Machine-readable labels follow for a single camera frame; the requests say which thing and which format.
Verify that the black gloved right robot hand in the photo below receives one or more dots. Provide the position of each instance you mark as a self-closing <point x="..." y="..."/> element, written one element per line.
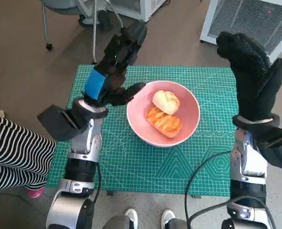
<point x="253" y="83"/>

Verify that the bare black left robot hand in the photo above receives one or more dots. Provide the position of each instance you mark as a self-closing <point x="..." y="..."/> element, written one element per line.
<point x="114" y="71"/>

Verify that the pale round toy bread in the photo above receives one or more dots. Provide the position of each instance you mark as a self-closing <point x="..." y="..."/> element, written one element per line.
<point x="165" y="102"/>

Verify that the pink bowl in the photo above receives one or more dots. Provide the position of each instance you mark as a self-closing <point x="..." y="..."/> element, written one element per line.
<point x="188" y="112"/>

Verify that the orange striped toy bread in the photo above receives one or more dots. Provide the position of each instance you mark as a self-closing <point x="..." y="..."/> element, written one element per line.
<point x="164" y="125"/>

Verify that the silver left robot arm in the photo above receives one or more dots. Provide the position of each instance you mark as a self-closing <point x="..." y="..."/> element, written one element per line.
<point x="83" y="143"/>

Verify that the person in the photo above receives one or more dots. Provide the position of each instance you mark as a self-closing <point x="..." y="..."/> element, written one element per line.
<point x="131" y="214"/>
<point x="16" y="152"/>
<point x="105" y="21"/>

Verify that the large white mesh cabinet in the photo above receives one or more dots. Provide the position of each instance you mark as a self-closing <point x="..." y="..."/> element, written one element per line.
<point x="245" y="23"/>

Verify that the small white mesh cabinet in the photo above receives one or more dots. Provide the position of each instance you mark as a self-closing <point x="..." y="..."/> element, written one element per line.
<point x="145" y="8"/>

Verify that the grey chair with casters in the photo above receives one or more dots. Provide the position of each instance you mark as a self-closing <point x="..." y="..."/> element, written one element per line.
<point x="62" y="6"/>

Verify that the green cutting mat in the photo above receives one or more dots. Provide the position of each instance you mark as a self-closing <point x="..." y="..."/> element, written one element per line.
<point x="131" y="167"/>

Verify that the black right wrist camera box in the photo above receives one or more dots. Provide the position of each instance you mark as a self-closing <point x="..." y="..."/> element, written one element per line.
<point x="276" y="148"/>

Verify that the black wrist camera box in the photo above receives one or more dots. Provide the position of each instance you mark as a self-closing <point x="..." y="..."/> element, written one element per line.
<point x="276" y="148"/>
<point x="57" y="124"/>

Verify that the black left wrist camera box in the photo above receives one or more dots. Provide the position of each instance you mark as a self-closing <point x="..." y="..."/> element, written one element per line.
<point x="57" y="124"/>

